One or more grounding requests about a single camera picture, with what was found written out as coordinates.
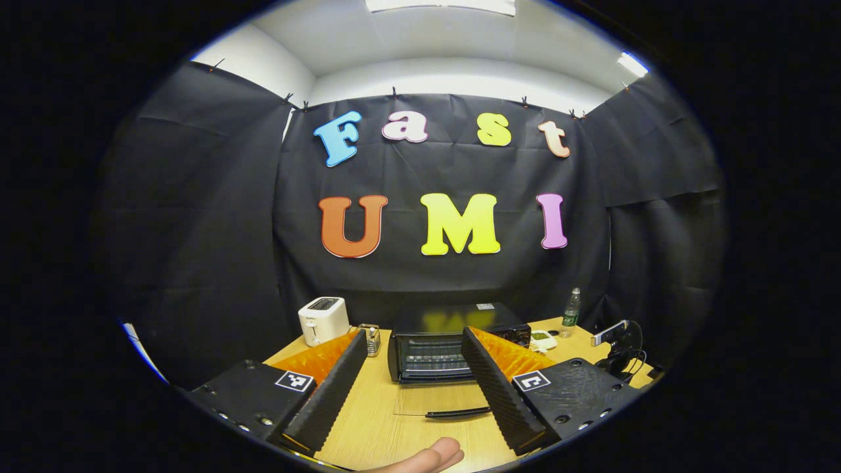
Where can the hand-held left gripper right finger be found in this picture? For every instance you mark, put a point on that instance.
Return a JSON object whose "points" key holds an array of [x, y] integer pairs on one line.
{"points": [[493, 387]]}

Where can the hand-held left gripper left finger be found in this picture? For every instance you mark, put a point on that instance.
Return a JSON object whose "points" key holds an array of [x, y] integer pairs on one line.
{"points": [[332, 394]]}

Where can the black electric oven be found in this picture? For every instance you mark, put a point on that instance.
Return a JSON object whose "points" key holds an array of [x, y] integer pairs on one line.
{"points": [[433, 358]]}

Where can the small glass jar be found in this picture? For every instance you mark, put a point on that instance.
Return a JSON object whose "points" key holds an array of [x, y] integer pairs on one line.
{"points": [[372, 340]]}

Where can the white divided condiment plate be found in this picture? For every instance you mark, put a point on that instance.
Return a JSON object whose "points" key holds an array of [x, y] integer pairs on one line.
{"points": [[543, 339]]}

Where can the white toaster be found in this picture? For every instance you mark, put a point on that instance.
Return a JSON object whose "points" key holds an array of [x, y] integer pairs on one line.
{"points": [[323, 320]]}

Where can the clear plastic water bottle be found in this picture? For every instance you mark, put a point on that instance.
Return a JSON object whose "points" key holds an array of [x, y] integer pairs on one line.
{"points": [[571, 314]]}

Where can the black backdrop cloth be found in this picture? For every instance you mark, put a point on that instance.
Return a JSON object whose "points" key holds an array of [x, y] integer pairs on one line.
{"points": [[407, 276]]}

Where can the small ceiling light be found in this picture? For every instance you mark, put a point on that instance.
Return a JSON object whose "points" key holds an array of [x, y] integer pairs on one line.
{"points": [[632, 64]]}

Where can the long ceiling light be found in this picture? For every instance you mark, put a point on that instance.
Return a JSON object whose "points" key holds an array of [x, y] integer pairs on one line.
{"points": [[440, 5]]}

